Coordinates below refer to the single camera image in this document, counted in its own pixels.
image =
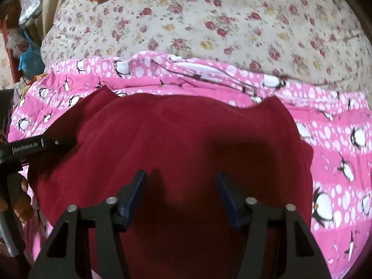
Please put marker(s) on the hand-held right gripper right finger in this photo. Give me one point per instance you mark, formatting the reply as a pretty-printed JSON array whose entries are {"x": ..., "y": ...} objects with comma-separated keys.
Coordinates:
[{"x": 226, "y": 199}]

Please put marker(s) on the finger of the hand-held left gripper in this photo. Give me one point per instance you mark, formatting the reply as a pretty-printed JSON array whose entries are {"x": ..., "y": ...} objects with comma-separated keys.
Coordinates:
[{"x": 59, "y": 143}]

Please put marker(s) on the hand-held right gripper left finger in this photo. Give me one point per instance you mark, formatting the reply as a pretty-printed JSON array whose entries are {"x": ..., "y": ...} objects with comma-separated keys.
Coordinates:
[{"x": 136, "y": 193}]

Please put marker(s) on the maroon garment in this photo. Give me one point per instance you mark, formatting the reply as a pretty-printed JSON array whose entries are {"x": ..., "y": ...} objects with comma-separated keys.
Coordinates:
[{"x": 174, "y": 139}]

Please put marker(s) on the person's left hand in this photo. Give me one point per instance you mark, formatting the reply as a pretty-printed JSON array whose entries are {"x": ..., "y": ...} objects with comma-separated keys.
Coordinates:
[{"x": 24, "y": 203}]

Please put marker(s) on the blue plastic bag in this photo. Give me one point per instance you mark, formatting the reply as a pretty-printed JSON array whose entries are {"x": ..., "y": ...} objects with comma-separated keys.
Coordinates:
[{"x": 30, "y": 58}]

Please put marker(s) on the clear plastic bag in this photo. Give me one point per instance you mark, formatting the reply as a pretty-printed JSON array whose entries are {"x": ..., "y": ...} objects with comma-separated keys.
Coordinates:
[{"x": 16, "y": 40}]

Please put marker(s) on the pink penguin print blanket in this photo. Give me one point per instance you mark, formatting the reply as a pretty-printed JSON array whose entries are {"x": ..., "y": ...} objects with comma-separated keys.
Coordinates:
[{"x": 334, "y": 157}]

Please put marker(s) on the silver plastic bag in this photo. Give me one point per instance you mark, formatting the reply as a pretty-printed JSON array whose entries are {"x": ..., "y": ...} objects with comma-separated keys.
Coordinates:
[{"x": 30, "y": 11}]

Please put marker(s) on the beige curtain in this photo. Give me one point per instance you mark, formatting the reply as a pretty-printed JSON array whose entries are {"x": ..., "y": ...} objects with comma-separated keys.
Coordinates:
[{"x": 55, "y": 0}]

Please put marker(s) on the floral bed sheet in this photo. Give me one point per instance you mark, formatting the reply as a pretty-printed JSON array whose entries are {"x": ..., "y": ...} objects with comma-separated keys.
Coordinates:
[{"x": 232, "y": 20}]

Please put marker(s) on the red wooden frame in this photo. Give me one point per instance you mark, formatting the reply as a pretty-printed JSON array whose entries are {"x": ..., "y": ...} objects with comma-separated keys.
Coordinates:
[{"x": 10, "y": 55}]

